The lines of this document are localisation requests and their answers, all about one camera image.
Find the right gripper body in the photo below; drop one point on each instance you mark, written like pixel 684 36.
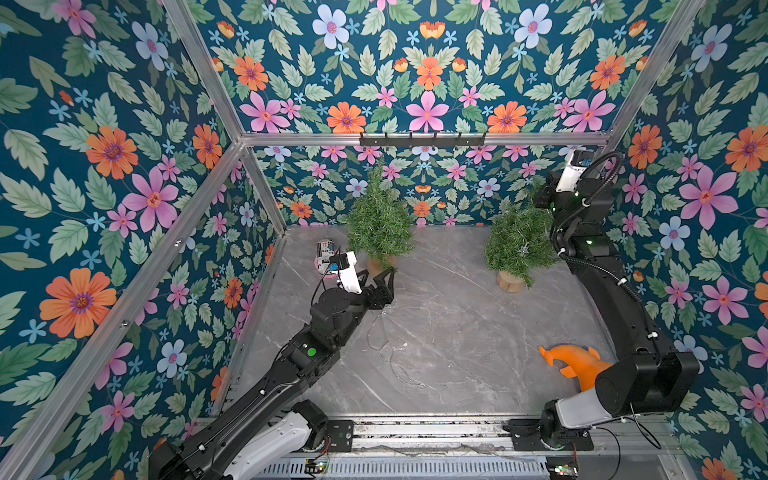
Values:
pixel 552 196

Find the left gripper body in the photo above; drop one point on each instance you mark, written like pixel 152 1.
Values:
pixel 372 288

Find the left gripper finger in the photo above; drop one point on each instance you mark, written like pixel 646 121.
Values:
pixel 385 279
pixel 363 276

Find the small green tree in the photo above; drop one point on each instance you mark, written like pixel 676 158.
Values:
pixel 519 243
pixel 379 224

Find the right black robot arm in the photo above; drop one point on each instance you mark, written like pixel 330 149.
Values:
pixel 650 375

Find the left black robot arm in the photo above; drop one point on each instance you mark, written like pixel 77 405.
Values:
pixel 299 364

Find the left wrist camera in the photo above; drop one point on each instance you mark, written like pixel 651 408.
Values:
pixel 343 265

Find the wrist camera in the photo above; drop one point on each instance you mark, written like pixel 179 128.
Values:
pixel 577 163
pixel 343 265

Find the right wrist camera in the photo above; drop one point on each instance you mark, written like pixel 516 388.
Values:
pixel 577 163

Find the black hook rail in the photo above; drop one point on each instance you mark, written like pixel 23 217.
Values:
pixel 439 140

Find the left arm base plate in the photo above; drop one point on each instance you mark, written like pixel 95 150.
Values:
pixel 340 435

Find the white cable duct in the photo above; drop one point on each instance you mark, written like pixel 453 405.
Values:
pixel 408 468

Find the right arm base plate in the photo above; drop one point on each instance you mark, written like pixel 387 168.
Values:
pixel 537 434

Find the aluminium frame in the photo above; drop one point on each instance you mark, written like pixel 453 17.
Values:
pixel 136 221

